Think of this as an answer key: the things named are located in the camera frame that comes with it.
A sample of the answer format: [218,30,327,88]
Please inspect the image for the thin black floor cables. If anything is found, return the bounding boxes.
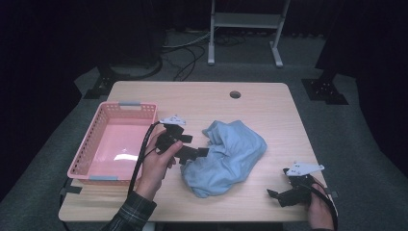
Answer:
[162,43,207,82]

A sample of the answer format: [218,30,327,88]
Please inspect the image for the pink plastic basket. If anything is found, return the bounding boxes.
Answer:
[66,100,159,187]

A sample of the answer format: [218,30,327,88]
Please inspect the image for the person's left hand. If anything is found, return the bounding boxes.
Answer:
[134,129,184,202]

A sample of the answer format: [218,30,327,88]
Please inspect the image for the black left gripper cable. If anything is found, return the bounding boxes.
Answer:
[127,120,162,197]

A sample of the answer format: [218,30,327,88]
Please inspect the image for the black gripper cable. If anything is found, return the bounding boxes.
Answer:
[307,181,340,231]
[127,120,162,197]

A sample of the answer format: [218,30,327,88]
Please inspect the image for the light blue cloth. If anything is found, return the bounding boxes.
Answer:
[179,119,268,199]

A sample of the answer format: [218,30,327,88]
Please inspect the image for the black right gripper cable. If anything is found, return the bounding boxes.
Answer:
[307,181,340,231]

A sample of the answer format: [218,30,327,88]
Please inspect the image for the black stand base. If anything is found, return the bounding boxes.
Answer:
[83,63,133,100]
[300,68,350,106]

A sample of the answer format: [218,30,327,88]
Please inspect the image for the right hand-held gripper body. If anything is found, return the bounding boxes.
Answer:
[278,161,326,209]

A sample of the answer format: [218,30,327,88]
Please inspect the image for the person's right hand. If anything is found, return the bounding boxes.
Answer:
[305,179,337,231]

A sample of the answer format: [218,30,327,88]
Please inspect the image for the white floor cable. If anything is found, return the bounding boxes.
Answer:
[162,29,219,50]

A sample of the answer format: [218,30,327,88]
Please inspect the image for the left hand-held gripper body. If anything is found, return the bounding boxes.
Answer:
[155,115,197,166]

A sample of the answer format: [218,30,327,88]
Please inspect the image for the white metal stand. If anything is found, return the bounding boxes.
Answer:
[207,0,292,68]

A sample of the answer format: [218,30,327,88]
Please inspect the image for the black tape strip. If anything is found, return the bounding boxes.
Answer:
[59,185,84,197]

